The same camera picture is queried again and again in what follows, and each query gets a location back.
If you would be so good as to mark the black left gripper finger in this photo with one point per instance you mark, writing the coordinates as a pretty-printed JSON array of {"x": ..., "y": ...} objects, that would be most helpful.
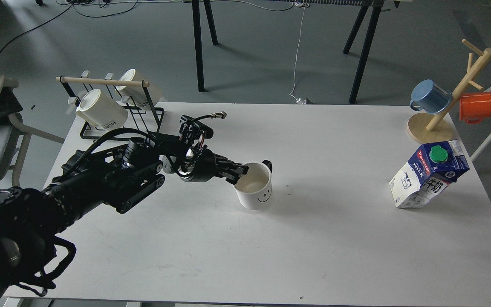
[
  {"x": 233, "y": 177},
  {"x": 234, "y": 168}
]

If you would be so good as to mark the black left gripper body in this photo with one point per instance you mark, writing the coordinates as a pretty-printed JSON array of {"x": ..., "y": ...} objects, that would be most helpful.
[{"x": 197, "y": 164}]

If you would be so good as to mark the white smiley face mug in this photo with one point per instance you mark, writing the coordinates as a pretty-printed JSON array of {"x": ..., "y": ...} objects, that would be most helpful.
[{"x": 254, "y": 188}]

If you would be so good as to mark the blue white milk carton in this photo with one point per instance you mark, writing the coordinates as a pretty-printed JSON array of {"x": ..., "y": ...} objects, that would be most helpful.
[{"x": 426, "y": 174}]

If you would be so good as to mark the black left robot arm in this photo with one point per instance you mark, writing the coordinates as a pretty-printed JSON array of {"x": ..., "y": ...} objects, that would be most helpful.
[{"x": 119, "y": 169}]

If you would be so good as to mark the white mug rear on rack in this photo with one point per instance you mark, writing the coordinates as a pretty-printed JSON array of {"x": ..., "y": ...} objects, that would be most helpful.
[{"x": 137, "y": 92}]

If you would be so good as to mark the white mug on rack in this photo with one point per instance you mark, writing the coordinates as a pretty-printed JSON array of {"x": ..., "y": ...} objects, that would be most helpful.
[
  {"x": 101, "y": 111},
  {"x": 137, "y": 92}
]

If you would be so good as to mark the white mug front on rack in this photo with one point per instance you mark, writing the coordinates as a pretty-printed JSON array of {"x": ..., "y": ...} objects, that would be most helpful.
[{"x": 101, "y": 111}]

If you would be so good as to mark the wooden mug tree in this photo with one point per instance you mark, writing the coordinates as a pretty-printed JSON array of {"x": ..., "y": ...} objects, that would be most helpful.
[{"x": 424, "y": 127}]

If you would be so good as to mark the blue mug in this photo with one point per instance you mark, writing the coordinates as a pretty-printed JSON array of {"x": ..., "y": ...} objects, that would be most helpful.
[{"x": 430, "y": 97}]

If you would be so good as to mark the black table legs right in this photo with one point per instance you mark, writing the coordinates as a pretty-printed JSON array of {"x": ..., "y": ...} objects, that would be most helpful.
[{"x": 376, "y": 5}]

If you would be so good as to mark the orange mug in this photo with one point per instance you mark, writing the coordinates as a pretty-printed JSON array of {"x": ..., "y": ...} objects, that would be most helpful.
[{"x": 474, "y": 107}]

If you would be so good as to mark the black wire mug rack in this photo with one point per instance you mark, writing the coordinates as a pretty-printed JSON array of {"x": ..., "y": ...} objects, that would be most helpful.
[{"x": 77, "y": 87}]

